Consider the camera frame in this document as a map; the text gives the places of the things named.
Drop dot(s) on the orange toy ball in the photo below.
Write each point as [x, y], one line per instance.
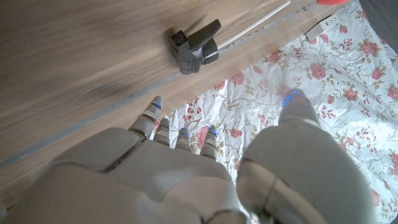
[332, 2]

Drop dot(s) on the floral backdrop cloth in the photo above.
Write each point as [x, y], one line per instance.
[342, 77]

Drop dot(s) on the black spray bottle cap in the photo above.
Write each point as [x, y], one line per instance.
[186, 56]

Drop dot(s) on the white power strip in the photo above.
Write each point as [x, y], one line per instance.
[321, 26]

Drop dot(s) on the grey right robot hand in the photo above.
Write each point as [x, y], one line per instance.
[174, 180]

